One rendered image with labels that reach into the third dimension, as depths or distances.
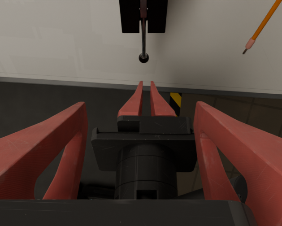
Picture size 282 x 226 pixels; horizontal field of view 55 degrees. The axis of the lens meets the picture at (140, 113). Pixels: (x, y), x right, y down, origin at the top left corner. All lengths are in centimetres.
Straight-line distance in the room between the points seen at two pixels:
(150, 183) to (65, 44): 27
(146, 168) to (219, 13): 24
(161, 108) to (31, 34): 24
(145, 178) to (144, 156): 2
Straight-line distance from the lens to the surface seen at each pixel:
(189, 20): 39
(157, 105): 27
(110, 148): 26
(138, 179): 23
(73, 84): 51
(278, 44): 46
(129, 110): 26
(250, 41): 28
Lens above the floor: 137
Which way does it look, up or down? 76 degrees down
